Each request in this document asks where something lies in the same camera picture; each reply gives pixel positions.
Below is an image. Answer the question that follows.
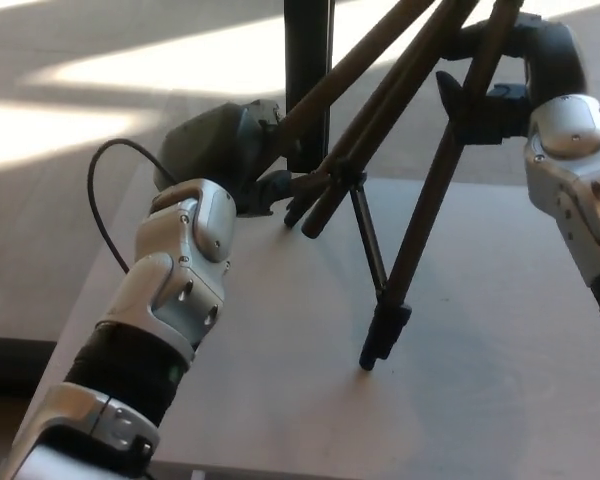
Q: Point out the black vertical post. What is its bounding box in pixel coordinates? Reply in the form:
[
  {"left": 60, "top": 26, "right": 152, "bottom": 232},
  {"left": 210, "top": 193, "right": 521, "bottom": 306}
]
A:
[{"left": 284, "top": 0, "right": 334, "bottom": 174}]

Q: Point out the bronze and black camera tripod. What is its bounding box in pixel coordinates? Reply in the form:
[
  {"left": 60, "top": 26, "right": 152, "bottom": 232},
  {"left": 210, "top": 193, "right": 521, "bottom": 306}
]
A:
[{"left": 273, "top": 0, "right": 527, "bottom": 372}]

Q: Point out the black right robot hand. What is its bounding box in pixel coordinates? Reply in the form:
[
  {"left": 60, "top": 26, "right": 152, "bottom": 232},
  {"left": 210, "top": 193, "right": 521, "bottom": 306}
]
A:
[{"left": 435, "top": 11, "right": 594, "bottom": 147}]

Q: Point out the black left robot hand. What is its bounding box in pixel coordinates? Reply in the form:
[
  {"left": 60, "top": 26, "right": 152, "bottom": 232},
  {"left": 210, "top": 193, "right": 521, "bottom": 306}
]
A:
[{"left": 151, "top": 99, "right": 302, "bottom": 219}]

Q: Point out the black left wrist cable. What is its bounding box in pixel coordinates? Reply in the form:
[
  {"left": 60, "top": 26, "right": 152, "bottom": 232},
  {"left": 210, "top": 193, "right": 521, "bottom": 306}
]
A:
[{"left": 88, "top": 138, "right": 182, "bottom": 276}]

